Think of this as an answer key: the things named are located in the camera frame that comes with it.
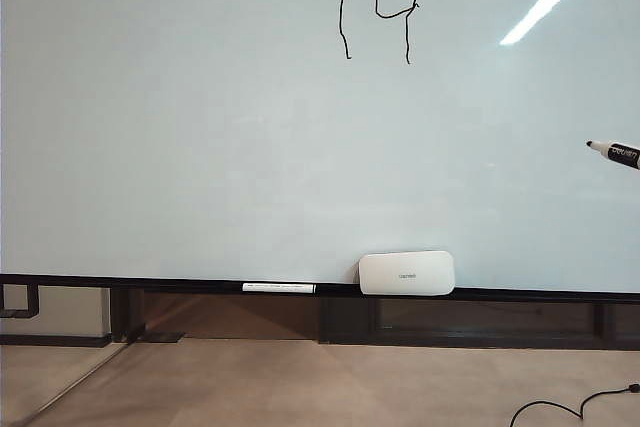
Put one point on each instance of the black stand foot plate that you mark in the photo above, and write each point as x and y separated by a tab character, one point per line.
165	337

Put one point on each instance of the black wall pipe bracket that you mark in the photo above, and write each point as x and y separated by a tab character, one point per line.
33	302

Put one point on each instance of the white capped marker pen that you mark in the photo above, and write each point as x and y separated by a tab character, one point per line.
277	288

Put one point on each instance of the black whiteboard tray ledge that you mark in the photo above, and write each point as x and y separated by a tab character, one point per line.
150	283

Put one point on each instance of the dark wall baseboard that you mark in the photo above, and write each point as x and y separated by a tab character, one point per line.
55	340

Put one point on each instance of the white whiteboard eraser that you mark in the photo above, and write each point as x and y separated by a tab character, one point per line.
405	274

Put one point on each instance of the black low frame panel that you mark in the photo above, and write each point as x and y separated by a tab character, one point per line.
450	332

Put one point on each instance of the large glass whiteboard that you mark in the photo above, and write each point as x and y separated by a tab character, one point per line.
200	147

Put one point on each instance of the black whiteboard stand leg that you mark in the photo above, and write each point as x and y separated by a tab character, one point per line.
125	314

